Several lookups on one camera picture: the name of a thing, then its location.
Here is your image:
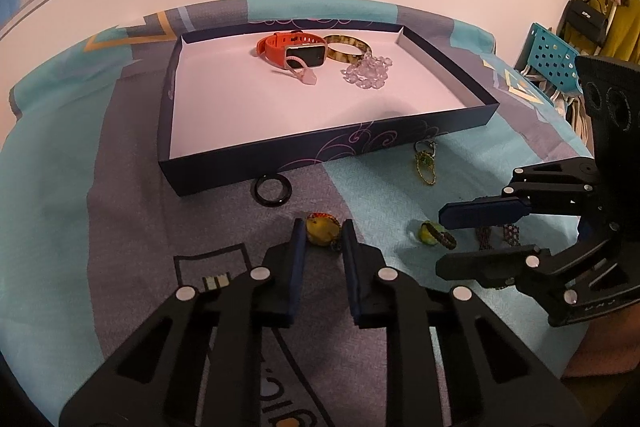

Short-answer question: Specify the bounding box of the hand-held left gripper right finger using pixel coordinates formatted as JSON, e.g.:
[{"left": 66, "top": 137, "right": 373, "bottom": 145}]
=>
[{"left": 341, "top": 219, "right": 586, "bottom": 427}]

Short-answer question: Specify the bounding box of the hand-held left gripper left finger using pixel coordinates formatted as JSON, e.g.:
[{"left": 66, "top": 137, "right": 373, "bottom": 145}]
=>
[{"left": 59, "top": 219, "right": 307, "bottom": 427}]

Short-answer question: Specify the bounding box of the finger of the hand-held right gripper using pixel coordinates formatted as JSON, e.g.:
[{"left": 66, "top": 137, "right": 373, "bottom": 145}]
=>
[
  {"left": 436, "top": 222, "right": 631, "bottom": 308},
  {"left": 439, "top": 157, "right": 601, "bottom": 230}
]

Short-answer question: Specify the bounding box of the purple beaded bracelet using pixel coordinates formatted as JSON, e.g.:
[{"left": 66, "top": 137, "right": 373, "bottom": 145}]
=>
[{"left": 475, "top": 223, "right": 523, "bottom": 253}]

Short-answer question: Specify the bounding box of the yellow amber ring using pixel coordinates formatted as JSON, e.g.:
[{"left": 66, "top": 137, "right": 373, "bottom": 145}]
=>
[{"left": 306, "top": 213, "right": 346, "bottom": 250}]

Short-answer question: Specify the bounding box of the green gem ring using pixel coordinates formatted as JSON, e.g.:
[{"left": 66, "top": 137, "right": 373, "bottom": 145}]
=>
[{"left": 410, "top": 219, "right": 457, "bottom": 250}]

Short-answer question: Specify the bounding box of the gold chain with ring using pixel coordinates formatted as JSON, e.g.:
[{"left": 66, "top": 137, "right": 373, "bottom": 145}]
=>
[{"left": 412, "top": 139, "right": 440, "bottom": 186}]

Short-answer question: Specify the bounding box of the dark blue box lid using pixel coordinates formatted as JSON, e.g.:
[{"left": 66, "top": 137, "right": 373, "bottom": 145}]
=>
[{"left": 157, "top": 19, "right": 501, "bottom": 198}]

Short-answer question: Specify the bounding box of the clear crystal bead bracelet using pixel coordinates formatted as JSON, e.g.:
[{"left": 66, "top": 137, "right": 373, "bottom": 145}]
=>
[{"left": 341, "top": 53, "right": 393, "bottom": 90}]

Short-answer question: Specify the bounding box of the tortoiseshell bangle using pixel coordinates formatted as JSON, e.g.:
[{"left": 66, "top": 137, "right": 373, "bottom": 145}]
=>
[{"left": 320, "top": 34, "right": 374, "bottom": 65}]

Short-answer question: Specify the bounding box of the orange smartwatch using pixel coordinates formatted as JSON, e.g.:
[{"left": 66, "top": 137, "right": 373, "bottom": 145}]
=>
[{"left": 256, "top": 30, "right": 327, "bottom": 68}]

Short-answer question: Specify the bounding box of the white cloth bag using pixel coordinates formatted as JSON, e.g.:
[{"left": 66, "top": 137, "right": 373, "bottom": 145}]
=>
[{"left": 520, "top": 67, "right": 596, "bottom": 142}]

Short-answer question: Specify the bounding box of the teal perforated basket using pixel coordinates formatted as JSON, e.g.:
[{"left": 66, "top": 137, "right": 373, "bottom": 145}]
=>
[{"left": 520, "top": 22, "right": 586, "bottom": 95}]

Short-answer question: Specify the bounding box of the black handbag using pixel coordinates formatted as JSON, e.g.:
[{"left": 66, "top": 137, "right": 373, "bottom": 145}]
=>
[
  {"left": 559, "top": 0, "right": 612, "bottom": 50},
  {"left": 562, "top": 0, "right": 640, "bottom": 62}
]

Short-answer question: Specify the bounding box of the teal and grey printed blanket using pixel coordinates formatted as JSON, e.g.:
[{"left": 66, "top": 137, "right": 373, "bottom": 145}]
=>
[{"left": 0, "top": 0, "right": 596, "bottom": 427}]

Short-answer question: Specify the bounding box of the black ring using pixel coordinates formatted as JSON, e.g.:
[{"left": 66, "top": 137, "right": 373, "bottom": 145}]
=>
[{"left": 251, "top": 175, "right": 292, "bottom": 208}]

